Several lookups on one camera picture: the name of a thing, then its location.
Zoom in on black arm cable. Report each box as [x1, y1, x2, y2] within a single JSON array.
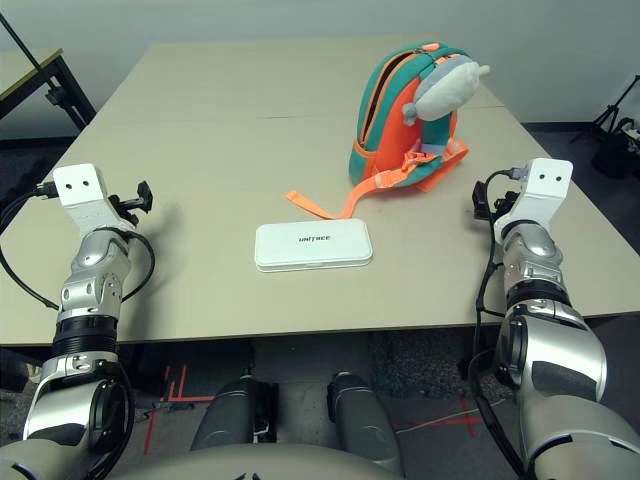
[[0, 182, 156, 311], [467, 167, 526, 480]]

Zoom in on black pole with clamp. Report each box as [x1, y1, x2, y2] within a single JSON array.
[[0, 12, 64, 107]]

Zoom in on teal orange shark backpack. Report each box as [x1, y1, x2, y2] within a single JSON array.
[[284, 40, 494, 221]]

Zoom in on thin white floor cable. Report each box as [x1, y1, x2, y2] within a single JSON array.
[[392, 398, 502, 432]]

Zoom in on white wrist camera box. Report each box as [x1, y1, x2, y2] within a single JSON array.
[[52, 162, 134, 234], [492, 158, 574, 236]]

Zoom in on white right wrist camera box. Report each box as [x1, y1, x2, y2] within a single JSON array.
[[492, 158, 574, 236]]

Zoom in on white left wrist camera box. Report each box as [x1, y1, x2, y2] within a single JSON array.
[[52, 162, 134, 234]]

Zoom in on dark grey robot right leg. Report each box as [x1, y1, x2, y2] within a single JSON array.
[[327, 370, 404, 476]]

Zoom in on dark grey robot left leg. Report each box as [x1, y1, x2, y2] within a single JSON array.
[[189, 377, 279, 451]]

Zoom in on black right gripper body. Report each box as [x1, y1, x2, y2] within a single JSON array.
[[489, 189, 521, 224]]

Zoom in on black bag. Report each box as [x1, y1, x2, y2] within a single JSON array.
[[592, 117, 640, 179]]

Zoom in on black tripod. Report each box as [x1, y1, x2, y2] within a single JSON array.
[[592, 74, 640, 146]]

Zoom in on black side table frame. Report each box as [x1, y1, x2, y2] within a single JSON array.
[[0, 48, 96, 136]]

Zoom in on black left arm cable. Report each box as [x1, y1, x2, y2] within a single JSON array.
[[0, 182, 156, 311]]

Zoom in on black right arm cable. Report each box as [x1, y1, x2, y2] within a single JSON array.
[[467, 167, 526, 480]]

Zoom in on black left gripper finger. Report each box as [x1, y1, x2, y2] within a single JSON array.
[[133, 181, 154, 214]]

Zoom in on dark grey robot leg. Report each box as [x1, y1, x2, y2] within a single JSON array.
[[327, 370, 404, 476], [189, 377, 279, 451]]

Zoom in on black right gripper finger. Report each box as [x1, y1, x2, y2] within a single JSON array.
[[471, 180, 494, 222]]

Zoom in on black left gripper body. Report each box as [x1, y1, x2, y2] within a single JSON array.
[[107, 194, 141, 229]]

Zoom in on grey robot torso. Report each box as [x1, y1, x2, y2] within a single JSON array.
[[124, 442, 401, 480]]

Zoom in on white Unitree pencil case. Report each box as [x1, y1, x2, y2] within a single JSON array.
[[253, 218, 375, 274]]

